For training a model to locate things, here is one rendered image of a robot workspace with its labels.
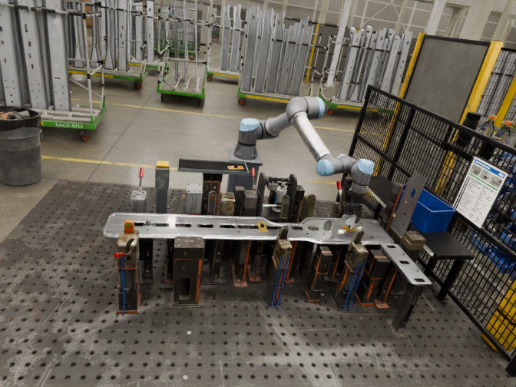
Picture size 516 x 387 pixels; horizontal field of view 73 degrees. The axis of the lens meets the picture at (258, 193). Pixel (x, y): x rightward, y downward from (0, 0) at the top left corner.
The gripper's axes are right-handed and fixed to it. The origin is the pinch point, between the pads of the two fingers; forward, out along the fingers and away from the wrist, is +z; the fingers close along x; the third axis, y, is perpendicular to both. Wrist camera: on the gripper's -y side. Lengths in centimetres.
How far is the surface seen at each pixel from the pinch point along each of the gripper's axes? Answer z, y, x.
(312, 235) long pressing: 2.0, 23.0, 6.2
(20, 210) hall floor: 100, 230, -173
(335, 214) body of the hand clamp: 2.2, 2.9, -14.3
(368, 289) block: 22.2, -5.3, 22.7
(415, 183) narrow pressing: -26.0, -26.8, 0.8
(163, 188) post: -2, 95, -30
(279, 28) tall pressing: -69, -117, -712
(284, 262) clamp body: 6.1, 40.2, 21.9
